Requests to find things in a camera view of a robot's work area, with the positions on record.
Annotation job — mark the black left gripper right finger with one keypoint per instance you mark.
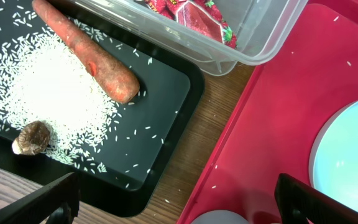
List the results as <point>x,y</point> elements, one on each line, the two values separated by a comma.
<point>300,203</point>

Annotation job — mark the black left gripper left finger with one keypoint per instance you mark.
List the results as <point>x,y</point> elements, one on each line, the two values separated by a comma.
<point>56,202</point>

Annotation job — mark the light blue plate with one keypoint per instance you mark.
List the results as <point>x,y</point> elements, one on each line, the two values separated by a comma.
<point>333,164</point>

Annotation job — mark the brown food lump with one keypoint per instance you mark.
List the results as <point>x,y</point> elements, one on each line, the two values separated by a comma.
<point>32,140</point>

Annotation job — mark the orange carrot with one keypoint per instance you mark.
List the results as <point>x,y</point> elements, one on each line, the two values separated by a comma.
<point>117,81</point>

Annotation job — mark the red snack wrapper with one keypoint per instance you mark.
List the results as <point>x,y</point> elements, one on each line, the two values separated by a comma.
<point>202,16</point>

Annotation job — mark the light blue bowl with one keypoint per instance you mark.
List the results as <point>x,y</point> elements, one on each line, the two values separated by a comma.
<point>220,217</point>

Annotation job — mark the black waste tray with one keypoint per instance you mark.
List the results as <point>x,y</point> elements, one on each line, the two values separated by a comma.
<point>121,178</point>

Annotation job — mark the red plastic tray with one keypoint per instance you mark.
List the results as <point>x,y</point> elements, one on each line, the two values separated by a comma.
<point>280,112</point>

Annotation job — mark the white rice pile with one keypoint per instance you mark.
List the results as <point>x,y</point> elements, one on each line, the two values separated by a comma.
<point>42,80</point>

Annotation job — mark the clear plastic bin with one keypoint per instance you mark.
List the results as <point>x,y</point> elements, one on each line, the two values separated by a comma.
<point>261,27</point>

